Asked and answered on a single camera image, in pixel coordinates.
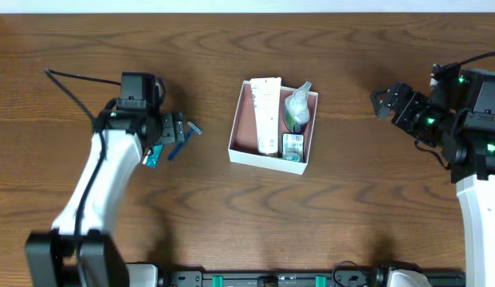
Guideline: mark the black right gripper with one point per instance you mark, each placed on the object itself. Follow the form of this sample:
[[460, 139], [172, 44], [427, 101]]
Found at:
[[401, 108]]

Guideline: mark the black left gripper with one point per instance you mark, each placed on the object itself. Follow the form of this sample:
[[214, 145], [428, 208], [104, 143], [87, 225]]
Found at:
[[171, 127]]

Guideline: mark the blue disposable razor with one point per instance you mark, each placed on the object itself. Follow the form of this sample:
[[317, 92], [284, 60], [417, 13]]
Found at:
[[194, 128]]

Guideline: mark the teal toothpaste tube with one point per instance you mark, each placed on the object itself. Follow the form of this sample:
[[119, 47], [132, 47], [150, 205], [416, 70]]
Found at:
[[151, 159]]

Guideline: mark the clear pump bottle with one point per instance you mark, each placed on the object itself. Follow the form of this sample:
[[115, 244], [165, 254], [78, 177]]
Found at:
[[296, 109]]

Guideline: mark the green soap box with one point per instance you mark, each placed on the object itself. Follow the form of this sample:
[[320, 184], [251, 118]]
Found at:
[[293, 147]]

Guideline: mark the white cream tube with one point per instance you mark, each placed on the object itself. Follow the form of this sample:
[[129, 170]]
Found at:
[[266, 102]]

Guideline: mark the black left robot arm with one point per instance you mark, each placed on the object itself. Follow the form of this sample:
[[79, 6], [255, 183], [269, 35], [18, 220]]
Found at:
[[79, 249]]

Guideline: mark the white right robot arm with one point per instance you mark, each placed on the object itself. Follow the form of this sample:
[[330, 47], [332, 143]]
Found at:
[[459, 118]]

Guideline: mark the white cardboard box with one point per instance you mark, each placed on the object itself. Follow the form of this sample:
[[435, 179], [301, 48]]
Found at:
[[242, 146]]

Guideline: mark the black mounting rail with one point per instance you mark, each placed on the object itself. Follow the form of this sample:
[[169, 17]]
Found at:
[[345, 274]]

